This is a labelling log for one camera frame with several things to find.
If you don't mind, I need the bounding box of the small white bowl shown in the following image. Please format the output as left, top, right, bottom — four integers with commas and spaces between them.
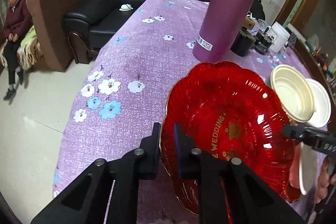
298, 142, 318, 196

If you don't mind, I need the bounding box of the white plastic bowl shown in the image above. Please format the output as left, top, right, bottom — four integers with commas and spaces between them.
306, 79, 331, 128

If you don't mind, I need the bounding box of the cream ribbed plastic bowl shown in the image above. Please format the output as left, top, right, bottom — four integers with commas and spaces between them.
270, 64, 315, 123

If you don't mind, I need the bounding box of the large red wedding plate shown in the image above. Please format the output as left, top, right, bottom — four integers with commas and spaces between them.
160, 61, 295, 214

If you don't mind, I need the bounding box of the small red gold-rimmed plate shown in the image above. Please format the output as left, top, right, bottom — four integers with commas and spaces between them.
284, 140, 301, 203

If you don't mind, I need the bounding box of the person's right hand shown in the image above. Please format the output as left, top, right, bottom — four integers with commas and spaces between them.
315, 156, 335, 215

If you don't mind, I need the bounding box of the purple floral tablecloth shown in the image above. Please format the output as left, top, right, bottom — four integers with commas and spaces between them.
54, 0, 209, 194

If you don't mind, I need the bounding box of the black labelled jar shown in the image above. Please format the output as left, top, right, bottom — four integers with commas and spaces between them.
254, 26, 273, 55

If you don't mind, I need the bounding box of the black jar with wooden knob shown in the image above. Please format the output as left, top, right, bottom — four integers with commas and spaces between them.
231, 17, 256, 57

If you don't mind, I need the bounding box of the wooden cabinet with clutter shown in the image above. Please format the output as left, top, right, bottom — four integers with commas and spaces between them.
276, 0, 335, 105

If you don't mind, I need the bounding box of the purple thermos bottle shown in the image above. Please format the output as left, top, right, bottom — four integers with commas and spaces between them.
193, 0, 254, 63

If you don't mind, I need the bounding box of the seated person in maroon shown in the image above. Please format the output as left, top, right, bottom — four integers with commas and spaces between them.
3, 0, 33, 101

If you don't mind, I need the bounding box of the brown armchair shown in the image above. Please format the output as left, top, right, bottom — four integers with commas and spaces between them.
26, 0, 82, 72

